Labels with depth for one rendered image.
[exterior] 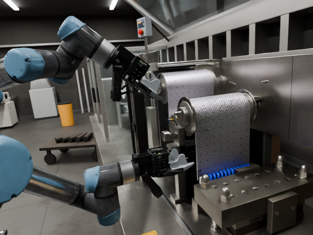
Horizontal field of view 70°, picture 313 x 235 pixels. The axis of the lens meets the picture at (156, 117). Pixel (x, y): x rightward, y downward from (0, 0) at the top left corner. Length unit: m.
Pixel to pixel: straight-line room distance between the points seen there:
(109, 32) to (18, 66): 8.79
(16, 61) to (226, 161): 0.74
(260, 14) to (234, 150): 0.53
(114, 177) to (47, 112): 7.87
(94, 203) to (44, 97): 7.78
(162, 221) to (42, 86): 7.86
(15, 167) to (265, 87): 0.86
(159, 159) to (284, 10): 0.66
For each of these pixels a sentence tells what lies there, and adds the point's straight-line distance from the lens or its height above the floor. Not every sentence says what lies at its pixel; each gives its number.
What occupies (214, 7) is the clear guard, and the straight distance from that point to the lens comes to 1.24.
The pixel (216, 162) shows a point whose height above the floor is 1.07.
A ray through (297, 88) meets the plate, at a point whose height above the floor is 1.33.
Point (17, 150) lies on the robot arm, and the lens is 0.49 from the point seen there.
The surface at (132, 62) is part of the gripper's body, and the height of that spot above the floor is 1.46.
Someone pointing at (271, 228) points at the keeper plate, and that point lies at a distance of 0.84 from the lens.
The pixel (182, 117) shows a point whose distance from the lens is 0.81.
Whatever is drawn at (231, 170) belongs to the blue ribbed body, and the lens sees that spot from 0.90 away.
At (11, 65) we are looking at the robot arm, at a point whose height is 1.47.
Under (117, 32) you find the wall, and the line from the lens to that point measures 9.40.
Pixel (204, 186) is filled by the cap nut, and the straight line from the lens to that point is 0.79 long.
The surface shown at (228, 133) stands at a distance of 0.87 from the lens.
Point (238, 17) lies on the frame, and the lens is 1.11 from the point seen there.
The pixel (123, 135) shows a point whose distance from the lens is 1.80.
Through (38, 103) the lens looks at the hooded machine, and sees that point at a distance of 8.52.
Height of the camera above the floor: 1.44
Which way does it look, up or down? 13 degrees down
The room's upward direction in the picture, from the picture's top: 5 degrees counter-clockwise
